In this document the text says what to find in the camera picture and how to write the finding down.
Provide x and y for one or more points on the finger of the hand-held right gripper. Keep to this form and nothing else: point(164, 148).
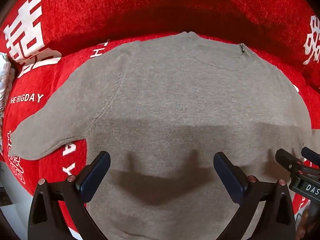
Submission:
point(311, 155)
point(287, 158)

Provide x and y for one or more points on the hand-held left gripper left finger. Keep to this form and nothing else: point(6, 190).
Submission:
point(93, 173)

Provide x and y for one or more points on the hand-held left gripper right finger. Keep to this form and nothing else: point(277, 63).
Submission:
point(228, 173)

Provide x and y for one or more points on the grey sweater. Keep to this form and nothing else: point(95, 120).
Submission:
point(162, 105)

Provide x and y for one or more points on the person's right hand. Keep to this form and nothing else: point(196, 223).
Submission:
point(303, 225)

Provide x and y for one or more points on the white patterned cloth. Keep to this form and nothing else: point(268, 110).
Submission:
point(5, 80)

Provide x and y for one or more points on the red printed blanket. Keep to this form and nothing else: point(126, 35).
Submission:
point(125, 7)

